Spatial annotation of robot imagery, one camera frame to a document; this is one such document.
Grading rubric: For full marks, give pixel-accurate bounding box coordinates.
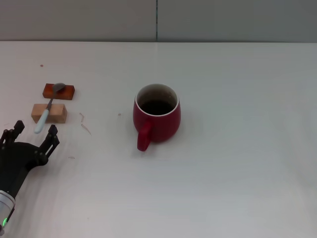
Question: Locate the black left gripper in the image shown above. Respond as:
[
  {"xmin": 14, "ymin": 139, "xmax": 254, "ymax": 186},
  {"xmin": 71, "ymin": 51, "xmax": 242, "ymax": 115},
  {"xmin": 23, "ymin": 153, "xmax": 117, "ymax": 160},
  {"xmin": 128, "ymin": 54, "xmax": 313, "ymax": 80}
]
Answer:
[{"xmin": 0, "ymin": 120, "xmax": 60, "ymax": 198}]

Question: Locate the blue handled metal spoon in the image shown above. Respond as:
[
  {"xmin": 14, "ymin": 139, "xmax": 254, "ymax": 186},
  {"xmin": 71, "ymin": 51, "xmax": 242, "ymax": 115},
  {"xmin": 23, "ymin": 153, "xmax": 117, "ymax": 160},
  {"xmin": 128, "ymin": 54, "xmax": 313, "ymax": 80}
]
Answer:
[{"xmin": 34, "ymin": 82, "xmax": 66, "ymax": 134}]

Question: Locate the red ceramic cup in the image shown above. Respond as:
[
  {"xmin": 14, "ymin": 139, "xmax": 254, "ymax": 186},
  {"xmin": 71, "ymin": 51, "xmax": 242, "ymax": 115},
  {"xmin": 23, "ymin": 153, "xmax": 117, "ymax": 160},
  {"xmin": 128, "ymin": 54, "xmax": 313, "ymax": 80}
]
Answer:
[{"xmin": 132, "ymin": 83, "xmax": 181, "ymax": 152}]

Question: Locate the light wooden block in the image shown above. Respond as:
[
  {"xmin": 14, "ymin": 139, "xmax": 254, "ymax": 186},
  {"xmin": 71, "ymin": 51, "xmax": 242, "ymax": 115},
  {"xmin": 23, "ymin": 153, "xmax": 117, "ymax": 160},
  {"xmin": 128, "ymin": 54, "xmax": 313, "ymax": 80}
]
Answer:
[{"xmin": 31, "ymin": 103, "xmax": 68, "ymax": 124}]

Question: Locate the red-brown wooden block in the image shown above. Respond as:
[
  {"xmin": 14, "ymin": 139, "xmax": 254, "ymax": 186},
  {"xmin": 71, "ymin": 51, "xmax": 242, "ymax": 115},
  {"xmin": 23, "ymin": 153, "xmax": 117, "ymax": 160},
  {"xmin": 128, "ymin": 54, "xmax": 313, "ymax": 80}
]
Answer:
[{"xmin": 42, "ymin": 83, "xmax": 75, "ymax": 101}]

